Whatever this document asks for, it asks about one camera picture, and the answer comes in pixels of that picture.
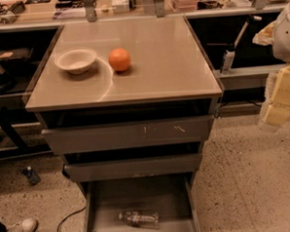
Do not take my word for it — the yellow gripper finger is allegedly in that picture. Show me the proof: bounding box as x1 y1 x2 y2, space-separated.
252 21 275 47
262 64 290 127

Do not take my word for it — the clear plastic water bottle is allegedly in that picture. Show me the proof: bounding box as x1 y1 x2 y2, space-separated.
118 210 160 229

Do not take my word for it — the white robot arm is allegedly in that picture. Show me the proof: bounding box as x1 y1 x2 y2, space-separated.
253 1 290 132

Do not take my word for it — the bottom open grey drawer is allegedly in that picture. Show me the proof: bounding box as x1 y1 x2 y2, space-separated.
84 174 199 232

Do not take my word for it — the middle grey drawer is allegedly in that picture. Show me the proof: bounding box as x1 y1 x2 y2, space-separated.
65 153 201 182

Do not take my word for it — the top grey drawer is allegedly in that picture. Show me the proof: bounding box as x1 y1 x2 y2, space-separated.
42 115 214 155

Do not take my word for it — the white rod tool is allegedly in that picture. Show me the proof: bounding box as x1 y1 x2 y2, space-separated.
232 15 264 49

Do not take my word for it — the orange fruit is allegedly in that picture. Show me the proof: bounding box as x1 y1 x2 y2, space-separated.
109 48 130 71

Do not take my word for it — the white box on bench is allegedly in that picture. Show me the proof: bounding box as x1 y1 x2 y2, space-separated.
112 0 129 13

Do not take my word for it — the white bowl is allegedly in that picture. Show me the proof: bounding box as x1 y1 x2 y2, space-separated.
54 47 97 75

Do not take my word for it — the small black floor device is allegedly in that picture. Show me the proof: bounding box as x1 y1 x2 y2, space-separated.
22 166 41 185

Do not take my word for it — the black floor cable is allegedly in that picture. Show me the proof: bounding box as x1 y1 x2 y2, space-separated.
54 204 89 232

